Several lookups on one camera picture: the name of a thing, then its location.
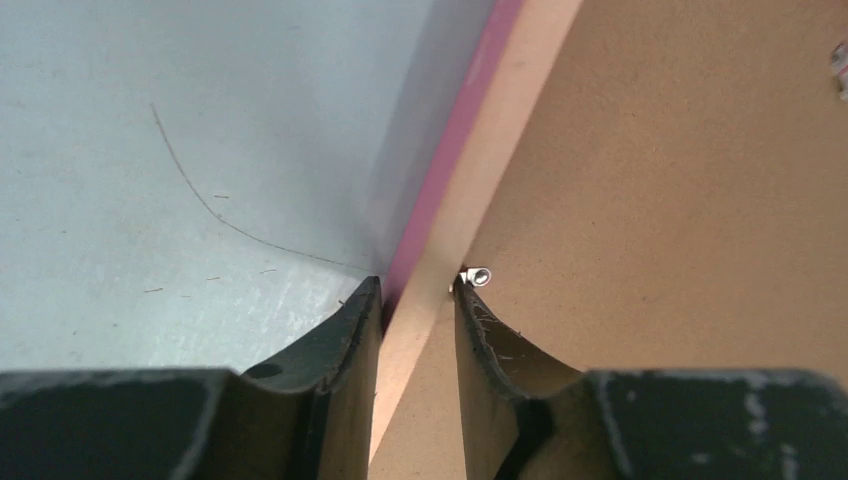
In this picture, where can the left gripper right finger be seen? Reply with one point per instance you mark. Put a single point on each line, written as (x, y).
(527, 415)

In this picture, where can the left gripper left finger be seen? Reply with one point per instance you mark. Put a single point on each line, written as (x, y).
(303, 413)

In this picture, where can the brown backing board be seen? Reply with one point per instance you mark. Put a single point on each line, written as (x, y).
(678, 198)

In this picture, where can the orange wooden picture frame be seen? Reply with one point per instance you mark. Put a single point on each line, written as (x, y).
(515, 53)

